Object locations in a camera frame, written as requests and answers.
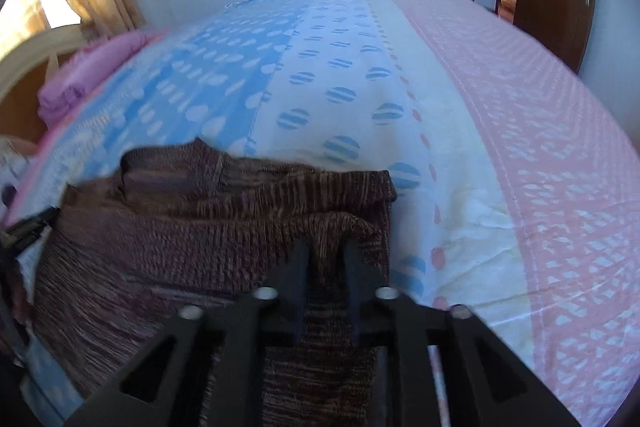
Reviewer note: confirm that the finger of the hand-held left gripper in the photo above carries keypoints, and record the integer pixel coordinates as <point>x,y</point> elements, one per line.
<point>30,227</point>

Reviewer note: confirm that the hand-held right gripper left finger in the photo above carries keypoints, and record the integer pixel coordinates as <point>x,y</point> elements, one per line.
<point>297,279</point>

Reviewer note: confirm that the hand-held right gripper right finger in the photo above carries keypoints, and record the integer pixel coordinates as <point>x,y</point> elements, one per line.
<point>357,287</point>

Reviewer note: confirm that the brown patterned knit sweater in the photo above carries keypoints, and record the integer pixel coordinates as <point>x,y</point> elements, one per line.
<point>150,247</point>

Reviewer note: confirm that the patterned grey white pillow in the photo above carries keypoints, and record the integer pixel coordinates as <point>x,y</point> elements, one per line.
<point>11,162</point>

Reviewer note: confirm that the folded pink blanket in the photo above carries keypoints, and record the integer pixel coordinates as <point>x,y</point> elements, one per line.
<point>85,72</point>

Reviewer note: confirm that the cream and wood headboard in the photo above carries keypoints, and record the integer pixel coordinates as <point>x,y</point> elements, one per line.
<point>30,62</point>

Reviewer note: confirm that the bed with patterned sheet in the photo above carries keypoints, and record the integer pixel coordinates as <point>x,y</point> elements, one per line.
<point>450,107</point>

